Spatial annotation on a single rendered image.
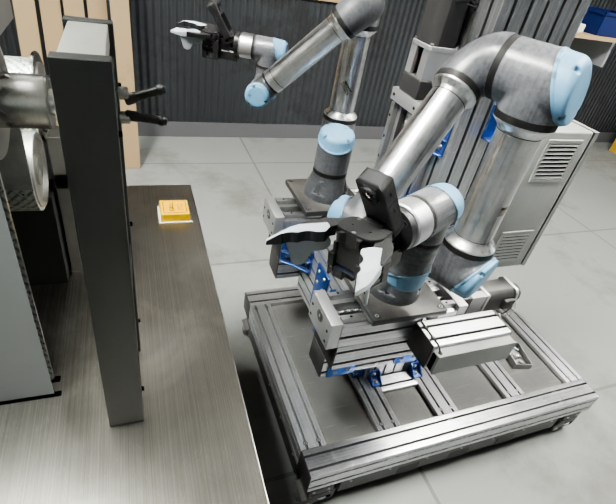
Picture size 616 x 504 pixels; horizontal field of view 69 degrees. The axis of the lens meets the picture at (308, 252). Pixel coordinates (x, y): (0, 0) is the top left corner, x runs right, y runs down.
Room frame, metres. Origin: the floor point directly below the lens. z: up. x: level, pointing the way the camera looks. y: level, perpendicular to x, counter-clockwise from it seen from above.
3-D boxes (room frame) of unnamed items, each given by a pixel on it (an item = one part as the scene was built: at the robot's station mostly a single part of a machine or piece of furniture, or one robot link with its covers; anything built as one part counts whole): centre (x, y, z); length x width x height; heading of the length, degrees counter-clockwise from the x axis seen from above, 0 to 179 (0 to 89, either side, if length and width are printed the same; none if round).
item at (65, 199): (0.71, 0.45, 1.05); 0.06 x 0.05 x 0.31; 115
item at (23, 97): (0.51, 0.38, 1.33); 0.06 x 0.06 x 0.06; 25
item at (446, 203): (0.67, -0.18, 1.21); 0.11 x 0.08 x 0.09; 142
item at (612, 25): (4.67, -2.15, 1.28); 0.46 x 0.34 x 0.18; 117
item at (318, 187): (1.40, -0.02, 0.87); 0.15 x 0.15 x 0.10
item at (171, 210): (0.97, 0.36, 0.91); 0.07 x 0.07 x 0.02; 25
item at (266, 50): (1.53, 0.25, 1.21); 0.11 x 0.08 x 0.09; 91
